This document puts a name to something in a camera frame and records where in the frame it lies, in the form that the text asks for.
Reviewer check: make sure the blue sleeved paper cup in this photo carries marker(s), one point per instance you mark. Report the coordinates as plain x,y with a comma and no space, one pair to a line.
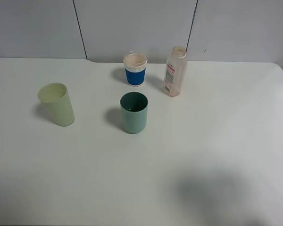
135,68

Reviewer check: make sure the clear plastic drink bottle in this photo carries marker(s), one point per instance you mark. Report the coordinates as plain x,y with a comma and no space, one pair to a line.
176,65

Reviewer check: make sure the teal green plastic cup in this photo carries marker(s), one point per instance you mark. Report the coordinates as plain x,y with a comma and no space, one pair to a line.
134,109

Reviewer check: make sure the pale yellow-green plastic cup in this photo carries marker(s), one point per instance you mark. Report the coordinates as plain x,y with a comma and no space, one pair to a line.
56,99

